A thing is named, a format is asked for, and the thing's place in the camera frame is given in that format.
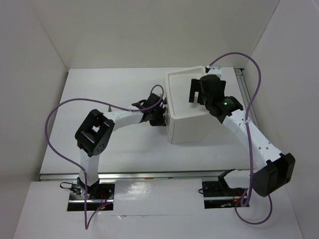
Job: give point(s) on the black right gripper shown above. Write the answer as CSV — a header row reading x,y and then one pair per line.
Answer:
x,y
195,87

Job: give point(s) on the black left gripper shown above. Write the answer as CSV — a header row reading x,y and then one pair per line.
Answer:
x,y
160,122

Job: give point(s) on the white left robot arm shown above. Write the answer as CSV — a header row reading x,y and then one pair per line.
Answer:
x,y
94,134

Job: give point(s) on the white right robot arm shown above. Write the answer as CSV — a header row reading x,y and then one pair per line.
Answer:
x,y
273,168

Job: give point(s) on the white drawer cabinet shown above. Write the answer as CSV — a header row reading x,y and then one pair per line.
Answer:
x,y
185,121

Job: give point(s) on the aluminium side rail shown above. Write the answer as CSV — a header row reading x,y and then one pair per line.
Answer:
x,y
239,73

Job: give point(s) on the aluminium front rail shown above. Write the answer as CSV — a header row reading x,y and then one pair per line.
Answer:
x,y
138,175

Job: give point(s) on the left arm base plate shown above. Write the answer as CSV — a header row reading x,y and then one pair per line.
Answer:
x,y
102,196

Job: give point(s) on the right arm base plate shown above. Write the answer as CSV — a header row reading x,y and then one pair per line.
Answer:
x,y
217,196

